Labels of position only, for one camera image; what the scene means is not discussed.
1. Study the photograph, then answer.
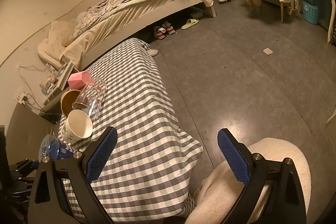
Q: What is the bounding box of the blue plastic drink cup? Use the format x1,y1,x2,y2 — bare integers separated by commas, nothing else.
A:
38,134,77,162

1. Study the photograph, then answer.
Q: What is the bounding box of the white floral paper cup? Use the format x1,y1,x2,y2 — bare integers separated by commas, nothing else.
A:
61,110,93,144

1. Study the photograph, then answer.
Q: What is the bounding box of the brown paper cup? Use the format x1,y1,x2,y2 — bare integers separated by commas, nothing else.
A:
60,89,81,117

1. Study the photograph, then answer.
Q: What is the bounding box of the clear glass cup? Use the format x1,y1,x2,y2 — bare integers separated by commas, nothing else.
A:
72,77,107,121

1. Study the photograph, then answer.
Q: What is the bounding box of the pink faceted cup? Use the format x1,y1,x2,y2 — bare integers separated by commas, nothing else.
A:
68,71,91,90

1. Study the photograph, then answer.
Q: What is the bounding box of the white fluffy cushion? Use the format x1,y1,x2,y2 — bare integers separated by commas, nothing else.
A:
186,131,311,223

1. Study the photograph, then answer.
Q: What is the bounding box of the checkered tablecloth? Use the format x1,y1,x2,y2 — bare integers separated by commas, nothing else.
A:
57,37,204,224

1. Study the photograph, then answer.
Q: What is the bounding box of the white nightstand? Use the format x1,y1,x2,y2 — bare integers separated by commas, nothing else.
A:
39,61,75,105

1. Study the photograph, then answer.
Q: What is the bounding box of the paper scrap on floor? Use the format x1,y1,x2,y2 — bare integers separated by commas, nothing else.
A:
262,48,273,55

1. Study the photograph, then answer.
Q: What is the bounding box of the beige slipper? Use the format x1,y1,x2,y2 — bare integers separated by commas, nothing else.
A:
147,49,159,57

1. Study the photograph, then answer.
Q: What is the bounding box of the blue laundry basket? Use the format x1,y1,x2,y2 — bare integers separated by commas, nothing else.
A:
302,0,319,25

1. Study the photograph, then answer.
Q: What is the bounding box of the red white sneaker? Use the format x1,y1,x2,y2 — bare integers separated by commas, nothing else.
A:
162,21,175,35
154,26,166,40

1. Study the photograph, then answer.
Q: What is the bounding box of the green slide sandal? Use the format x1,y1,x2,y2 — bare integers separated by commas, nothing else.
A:
181,19,199,30

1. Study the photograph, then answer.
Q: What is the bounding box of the white bed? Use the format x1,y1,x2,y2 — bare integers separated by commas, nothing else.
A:
38,0,215,69

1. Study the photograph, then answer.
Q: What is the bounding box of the black charging cable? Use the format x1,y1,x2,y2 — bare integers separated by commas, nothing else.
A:
22,92,63,117

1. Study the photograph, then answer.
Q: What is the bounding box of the wall power socket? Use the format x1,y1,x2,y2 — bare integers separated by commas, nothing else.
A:
14,87,28,105

